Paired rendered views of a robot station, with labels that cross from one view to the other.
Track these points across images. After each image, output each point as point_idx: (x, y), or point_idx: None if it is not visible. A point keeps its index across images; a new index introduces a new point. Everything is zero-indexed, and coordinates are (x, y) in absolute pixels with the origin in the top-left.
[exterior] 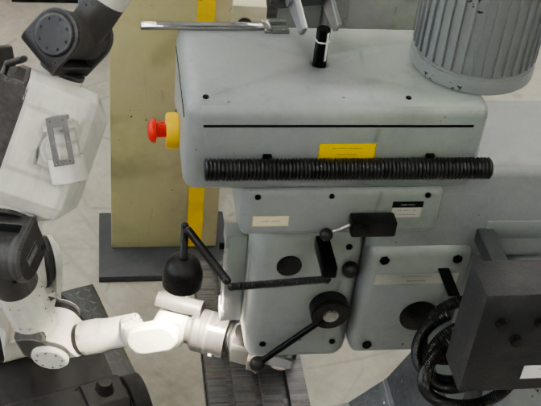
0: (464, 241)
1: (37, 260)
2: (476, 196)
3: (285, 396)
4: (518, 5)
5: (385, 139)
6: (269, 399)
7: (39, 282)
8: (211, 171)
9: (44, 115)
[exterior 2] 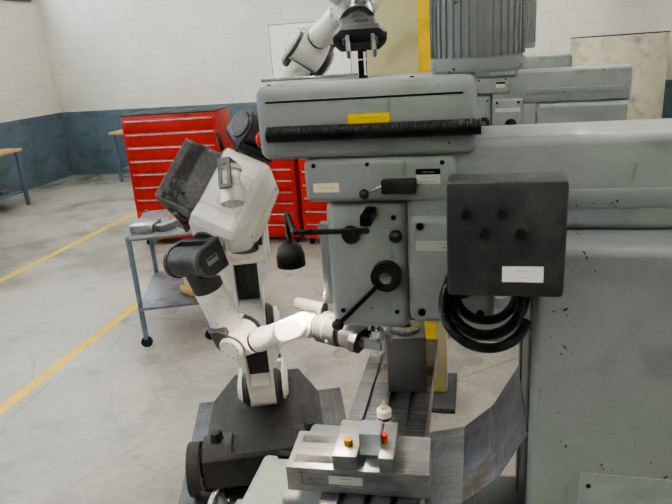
0: None
1: (217, 266)
2: (485, 165)
3: (411, 413)
4: None
5: (395, 108)
6: (396, 411)
7: (223, 288)
8: (268, 132)
9: None
